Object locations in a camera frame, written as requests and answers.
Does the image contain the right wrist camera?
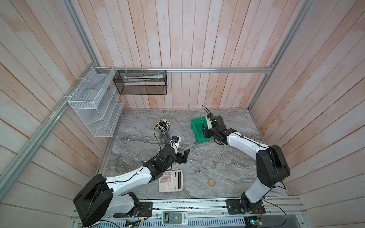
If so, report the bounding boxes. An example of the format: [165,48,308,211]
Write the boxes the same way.
[205,113,214,129]

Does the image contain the metal cup of pens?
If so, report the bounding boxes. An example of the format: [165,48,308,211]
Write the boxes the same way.
[157,119,171,144]

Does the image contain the green plastic bin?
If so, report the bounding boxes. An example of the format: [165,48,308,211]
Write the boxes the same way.
[191,117,213,143]

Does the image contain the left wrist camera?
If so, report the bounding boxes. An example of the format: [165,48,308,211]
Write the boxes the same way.
[171,135,181,154]

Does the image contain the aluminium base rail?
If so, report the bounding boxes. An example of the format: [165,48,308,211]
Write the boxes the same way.
[69,196,307,228]

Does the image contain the white wire mesh shelf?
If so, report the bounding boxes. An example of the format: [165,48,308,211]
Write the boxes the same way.
[68,67,124,137]

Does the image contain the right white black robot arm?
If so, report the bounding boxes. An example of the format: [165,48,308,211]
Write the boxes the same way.
[202,113,290,213]

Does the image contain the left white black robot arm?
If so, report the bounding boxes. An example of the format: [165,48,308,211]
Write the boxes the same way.
[73,143,190,228]

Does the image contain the white remote control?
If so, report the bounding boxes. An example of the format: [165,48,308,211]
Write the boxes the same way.
[162,211,188,225]

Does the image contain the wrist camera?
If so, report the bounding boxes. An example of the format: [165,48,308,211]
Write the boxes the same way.
[205,113,214,129]
[171,135,181,154]

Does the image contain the pink white calculator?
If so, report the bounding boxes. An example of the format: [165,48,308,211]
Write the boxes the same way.
[158,170,183,192]

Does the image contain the black mesh wall basket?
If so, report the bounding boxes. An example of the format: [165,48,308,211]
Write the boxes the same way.
[113,69,168,96]

